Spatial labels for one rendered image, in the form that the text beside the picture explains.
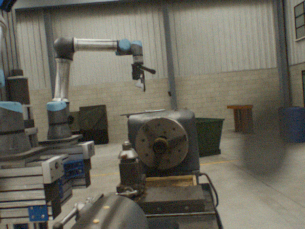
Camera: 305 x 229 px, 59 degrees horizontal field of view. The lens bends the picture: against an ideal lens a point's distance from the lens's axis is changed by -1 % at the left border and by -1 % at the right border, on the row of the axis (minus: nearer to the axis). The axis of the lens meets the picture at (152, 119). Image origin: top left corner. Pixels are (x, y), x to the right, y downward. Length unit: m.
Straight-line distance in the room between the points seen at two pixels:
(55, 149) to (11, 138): 0.51
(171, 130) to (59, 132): 0.68
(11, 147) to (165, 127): 0.82
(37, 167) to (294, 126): 7.08
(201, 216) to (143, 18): 11.43
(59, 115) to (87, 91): 10.00
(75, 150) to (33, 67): 10.88
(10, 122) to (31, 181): 0.27
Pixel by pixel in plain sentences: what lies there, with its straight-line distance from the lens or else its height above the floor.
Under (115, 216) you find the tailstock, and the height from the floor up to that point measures 1.14.
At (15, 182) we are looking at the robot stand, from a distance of 1.32.
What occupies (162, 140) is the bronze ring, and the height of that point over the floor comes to 1.11.
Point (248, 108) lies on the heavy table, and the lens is 9.89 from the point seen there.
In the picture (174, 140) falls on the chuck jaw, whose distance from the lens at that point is 1.55.
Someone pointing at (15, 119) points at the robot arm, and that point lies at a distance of 1.32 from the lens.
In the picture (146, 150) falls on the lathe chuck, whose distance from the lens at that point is 1.64.
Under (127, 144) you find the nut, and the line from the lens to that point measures 1.05.
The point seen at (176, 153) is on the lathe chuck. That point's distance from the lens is 1.63.
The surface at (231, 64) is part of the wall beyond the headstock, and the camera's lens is 12.38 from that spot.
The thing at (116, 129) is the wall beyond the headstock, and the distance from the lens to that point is 11.61.
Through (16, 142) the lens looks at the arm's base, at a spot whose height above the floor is 1.21.
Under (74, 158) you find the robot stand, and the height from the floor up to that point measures 1.04.
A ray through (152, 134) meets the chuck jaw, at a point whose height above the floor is 1.15.
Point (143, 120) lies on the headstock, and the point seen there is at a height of 1.22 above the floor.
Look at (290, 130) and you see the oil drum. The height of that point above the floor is 0.32.
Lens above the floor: 1.31
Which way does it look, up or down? 3 degrees down
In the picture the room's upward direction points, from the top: 5 degrees counter-clockwise
